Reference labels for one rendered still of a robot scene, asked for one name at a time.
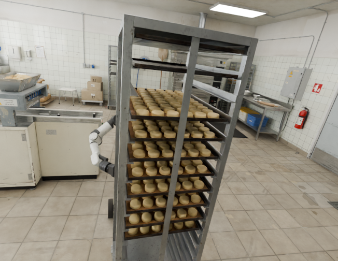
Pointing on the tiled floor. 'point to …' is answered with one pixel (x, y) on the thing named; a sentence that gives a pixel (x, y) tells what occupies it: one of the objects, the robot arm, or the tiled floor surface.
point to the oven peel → (162, 58)
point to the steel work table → (264, 114)
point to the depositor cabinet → (16, 156)
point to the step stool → (68, 94)
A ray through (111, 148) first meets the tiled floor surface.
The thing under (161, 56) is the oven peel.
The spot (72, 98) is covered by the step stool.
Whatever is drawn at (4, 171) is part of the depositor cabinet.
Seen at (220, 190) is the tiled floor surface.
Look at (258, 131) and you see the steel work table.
